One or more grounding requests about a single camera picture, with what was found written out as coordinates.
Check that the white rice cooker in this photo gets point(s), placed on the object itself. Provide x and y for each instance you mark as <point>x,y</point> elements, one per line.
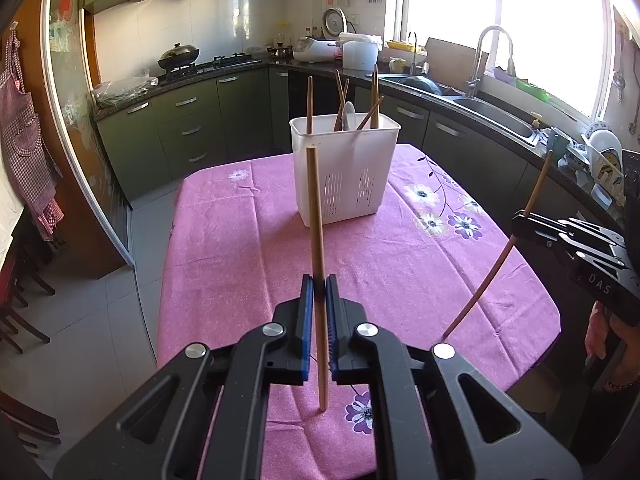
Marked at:
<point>315,51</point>

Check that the black wok with lid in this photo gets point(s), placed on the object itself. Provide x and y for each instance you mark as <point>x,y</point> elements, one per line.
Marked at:
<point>179,55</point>

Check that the kitchen window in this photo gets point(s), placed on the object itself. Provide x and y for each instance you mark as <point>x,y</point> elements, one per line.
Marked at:
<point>550,20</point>

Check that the white mug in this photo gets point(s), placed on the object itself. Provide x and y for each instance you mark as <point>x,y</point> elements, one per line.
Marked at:
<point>397,64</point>

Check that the dark round pan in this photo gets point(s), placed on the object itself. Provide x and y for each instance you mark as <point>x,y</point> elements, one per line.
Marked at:
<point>422,85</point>

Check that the small dark pot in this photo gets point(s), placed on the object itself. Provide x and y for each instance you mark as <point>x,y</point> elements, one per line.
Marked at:
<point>280,51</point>

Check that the plastic bag of vegetables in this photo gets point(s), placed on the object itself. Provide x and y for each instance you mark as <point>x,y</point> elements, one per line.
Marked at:
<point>122,90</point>

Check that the steel kitchen sink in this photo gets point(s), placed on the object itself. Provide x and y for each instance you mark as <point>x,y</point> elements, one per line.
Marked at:
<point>500,117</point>

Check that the round silver cooker lid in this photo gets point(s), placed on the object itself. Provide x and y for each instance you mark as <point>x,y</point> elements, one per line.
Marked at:
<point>334,24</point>

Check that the tall steel faucet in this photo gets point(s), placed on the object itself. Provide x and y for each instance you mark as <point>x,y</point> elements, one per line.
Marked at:
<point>475,60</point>

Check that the yellow basket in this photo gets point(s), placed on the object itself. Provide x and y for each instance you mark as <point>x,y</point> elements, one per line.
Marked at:
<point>405,46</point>

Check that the small thin faucet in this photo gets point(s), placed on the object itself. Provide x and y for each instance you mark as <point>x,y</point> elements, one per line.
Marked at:
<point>414,45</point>

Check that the dark green base cabinets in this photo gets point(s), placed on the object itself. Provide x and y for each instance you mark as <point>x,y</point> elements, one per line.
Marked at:
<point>190,130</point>

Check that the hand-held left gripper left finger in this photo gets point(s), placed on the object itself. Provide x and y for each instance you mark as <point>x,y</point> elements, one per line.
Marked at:
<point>306,330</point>

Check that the person's right hand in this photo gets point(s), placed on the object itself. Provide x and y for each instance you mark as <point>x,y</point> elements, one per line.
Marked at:
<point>620,355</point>

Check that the purple floral tablecloth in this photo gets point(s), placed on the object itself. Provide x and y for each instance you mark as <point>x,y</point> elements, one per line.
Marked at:
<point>240,260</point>

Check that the green plastic basin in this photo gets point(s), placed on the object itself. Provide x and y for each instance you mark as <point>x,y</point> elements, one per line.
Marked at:
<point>532,90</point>

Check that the white lidded bucket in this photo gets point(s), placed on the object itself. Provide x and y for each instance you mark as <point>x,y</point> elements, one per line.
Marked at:
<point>360,52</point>

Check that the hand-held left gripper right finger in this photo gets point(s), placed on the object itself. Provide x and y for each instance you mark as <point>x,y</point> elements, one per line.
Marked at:
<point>334,330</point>

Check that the black gas stove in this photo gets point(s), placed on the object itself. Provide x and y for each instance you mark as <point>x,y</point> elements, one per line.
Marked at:
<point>220,64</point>

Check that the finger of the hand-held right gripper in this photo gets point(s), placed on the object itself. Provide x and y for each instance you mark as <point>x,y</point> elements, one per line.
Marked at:
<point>540,237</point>
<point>595,240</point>

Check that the wooden cutting board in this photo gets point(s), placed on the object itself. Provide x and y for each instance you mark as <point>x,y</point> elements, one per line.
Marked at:
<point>450,60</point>

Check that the wooden chopstick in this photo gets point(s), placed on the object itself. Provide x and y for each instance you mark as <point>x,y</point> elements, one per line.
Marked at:
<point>316,210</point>
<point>338,117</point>
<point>309,105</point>
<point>375,85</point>
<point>339,87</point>
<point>537,185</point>
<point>364,121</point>

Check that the red checked apron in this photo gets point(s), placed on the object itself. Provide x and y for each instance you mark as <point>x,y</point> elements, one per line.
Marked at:
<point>22,135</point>

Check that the metal spoon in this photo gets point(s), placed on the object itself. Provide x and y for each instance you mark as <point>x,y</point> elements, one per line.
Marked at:
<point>348,112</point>

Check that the white plastic utensil holder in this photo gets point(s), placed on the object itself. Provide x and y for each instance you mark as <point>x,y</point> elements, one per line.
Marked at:
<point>345,180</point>

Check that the glass sliding door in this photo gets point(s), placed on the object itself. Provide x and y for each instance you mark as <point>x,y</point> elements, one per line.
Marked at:
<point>75,110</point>

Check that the dark wooden chair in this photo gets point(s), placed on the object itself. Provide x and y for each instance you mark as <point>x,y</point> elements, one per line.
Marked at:
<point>25,425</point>
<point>20,300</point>

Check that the dish rack with plates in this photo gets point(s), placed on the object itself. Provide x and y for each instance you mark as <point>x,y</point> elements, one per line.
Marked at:
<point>602,160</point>

